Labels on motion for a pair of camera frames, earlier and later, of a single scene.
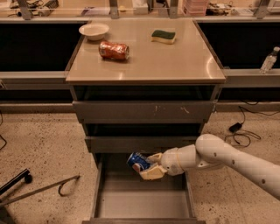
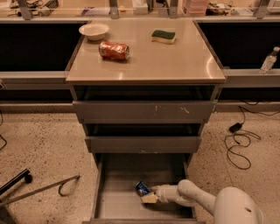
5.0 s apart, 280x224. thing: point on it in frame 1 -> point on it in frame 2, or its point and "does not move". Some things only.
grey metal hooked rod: (59, 183) does not move
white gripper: (169, 161) -> (163, 192)
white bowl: (94, 31) does not move
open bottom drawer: (122, 197) does not move
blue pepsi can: (136, 157) -> (142, 188)
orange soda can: (112, 50) does not move
